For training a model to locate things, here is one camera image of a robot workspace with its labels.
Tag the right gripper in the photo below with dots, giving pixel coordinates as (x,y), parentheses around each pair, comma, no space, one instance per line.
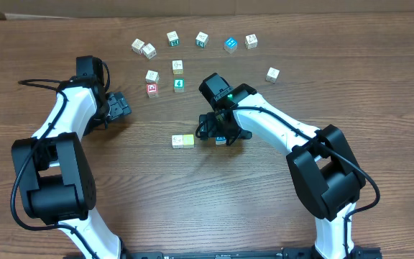
(210,129)

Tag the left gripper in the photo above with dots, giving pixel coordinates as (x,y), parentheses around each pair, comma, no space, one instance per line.
(118,103)

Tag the blue X wooden block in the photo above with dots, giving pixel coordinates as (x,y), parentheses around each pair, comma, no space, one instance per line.
(220,141)

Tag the yellow top wooden block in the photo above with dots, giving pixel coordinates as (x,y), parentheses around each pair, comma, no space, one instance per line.
(188,141)

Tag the green L wooden block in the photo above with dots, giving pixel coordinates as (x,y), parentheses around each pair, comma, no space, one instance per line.
(177,141)

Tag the green top wooden block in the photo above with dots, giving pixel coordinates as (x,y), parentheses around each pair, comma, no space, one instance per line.
(179,85)

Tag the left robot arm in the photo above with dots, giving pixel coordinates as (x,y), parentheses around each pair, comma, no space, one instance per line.
(54,187)

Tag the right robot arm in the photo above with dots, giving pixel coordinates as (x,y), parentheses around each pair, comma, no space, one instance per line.
(323,168)

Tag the red top wooden block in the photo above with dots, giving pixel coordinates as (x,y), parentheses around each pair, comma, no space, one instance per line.
(152,90)

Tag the plain block above red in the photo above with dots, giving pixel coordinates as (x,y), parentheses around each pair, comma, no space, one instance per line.
(152,77)

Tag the plain wooden block far left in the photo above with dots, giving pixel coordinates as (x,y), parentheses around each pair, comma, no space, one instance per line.
(137,46)

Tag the plain wooden block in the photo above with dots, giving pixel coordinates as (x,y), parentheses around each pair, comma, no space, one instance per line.
(173,39)
(251,41)
(149,51)
(137,46)

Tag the yellow sided wooden block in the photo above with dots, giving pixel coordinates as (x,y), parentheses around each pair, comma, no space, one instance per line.
(177,67)

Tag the plain block far right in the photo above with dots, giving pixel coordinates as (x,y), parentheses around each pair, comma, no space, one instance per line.
(272,75)

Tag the blue top wooden block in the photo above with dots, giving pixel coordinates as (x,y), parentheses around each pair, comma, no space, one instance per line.
(230,45)

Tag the teal sided wooden block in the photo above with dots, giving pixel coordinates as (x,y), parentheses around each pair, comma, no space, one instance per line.
(201,39)

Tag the plain wooden block top right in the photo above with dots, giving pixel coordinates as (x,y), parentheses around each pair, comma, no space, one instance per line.
(251,41)

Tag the cardboard back wall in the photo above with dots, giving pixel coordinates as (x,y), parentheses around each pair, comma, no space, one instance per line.
(37,9)

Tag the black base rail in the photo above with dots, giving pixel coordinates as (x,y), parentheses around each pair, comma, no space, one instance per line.
(285,253)

